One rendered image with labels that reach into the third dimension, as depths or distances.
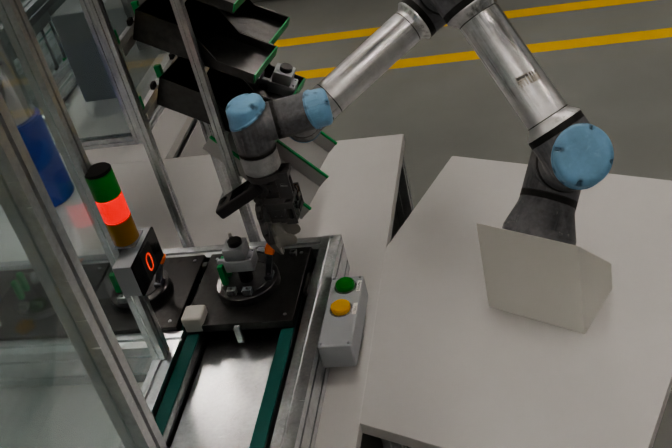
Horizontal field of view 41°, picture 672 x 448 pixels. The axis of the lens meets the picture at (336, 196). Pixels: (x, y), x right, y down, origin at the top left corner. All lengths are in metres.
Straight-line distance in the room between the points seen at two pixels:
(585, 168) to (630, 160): 2.18
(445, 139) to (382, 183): 1.80
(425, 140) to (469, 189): 1.90
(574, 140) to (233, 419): 0.82
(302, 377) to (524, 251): 0.49
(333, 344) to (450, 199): 0.63
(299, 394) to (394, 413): 0.19
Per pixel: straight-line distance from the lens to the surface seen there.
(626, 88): 4.40
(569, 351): 1.84
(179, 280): 2.07
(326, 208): 2.34
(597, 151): 1.73
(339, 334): 1.81
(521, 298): 1.88
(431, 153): 4.08
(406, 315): 1.96
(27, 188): 0.83
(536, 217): 1.83
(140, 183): 2.70
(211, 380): 1.87
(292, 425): 1.67
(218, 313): 1.94
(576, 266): 1.76
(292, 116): 1.69
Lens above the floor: 2.17
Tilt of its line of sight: 33 degrees down
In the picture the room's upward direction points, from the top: 14 degrees counter-clockwise
